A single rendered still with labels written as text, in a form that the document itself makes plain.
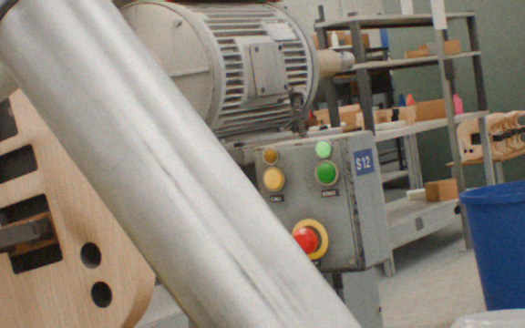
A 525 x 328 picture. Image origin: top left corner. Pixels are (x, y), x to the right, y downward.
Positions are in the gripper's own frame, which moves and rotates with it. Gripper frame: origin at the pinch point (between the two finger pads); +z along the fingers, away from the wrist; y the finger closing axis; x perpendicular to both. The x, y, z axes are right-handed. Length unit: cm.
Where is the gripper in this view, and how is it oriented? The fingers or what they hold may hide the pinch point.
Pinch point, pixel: (27, 234)
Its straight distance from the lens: 164.0
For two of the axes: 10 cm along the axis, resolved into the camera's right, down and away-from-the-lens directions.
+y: 8.1, -2.7, -5.2
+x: -2.9, -9.6, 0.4
